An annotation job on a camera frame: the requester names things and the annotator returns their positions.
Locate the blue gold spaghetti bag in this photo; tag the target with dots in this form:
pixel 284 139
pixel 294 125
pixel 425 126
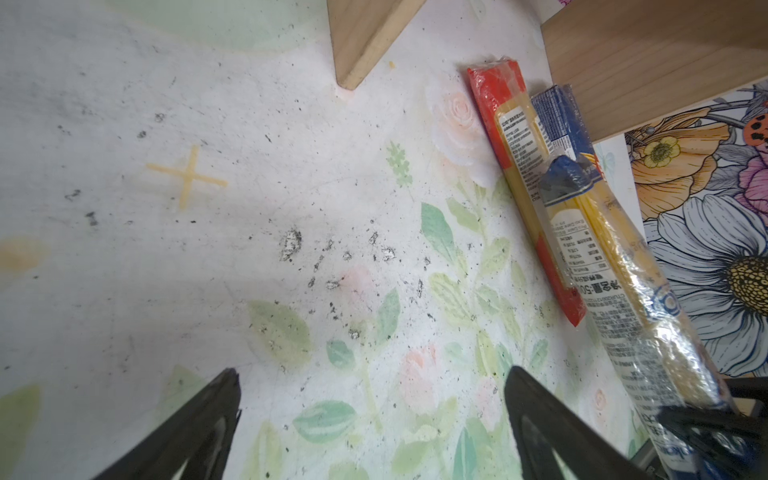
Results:
pixel 648 337

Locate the blue Barilla spaghetti box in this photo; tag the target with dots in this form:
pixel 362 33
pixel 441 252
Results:
pixel 562 120

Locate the wooden two-tier shelf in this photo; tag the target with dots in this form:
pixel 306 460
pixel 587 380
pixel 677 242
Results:
pixel 629 62

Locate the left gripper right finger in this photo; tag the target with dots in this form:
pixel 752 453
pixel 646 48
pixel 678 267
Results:
pixel 545 429

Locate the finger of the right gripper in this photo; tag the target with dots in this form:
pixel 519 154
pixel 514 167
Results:
pixel 732 446
pixel 755 388

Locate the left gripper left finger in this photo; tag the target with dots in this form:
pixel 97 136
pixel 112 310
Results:
pixel 193 443

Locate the red clear spaghetti bag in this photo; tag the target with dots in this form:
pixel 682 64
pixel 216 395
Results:
pixel 522 149

